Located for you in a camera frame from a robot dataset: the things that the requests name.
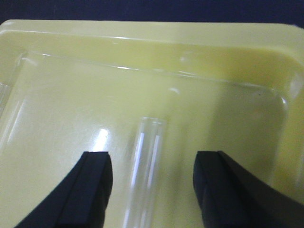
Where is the yellow plastic tray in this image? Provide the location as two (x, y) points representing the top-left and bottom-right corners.
(0, 20), (304, 228)

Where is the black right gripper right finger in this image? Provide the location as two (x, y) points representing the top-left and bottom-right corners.
(193, 151), (304, 228)

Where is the clear glass test tube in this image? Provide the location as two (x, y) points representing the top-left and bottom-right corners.
(122, 117), (166, 228)

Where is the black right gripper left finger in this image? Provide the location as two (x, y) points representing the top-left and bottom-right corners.
(17, 152), (112, 228)

